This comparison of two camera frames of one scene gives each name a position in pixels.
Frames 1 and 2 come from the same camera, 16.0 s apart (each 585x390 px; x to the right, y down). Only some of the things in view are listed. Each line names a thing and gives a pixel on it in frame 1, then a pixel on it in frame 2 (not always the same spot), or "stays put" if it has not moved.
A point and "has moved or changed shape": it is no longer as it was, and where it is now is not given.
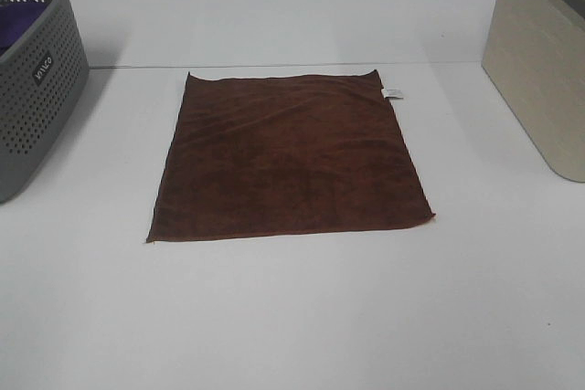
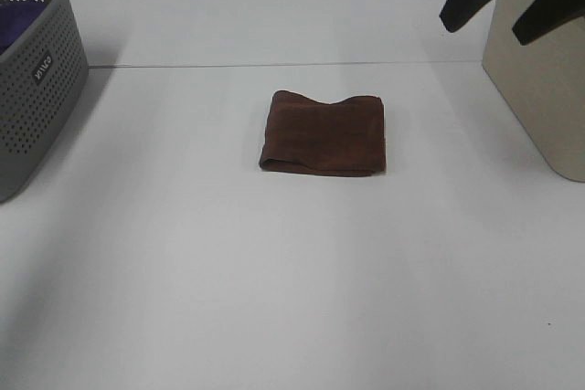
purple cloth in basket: (15, 18) stays put
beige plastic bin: (535, 52) stays put
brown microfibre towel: (254, 155) has moved or changed shape
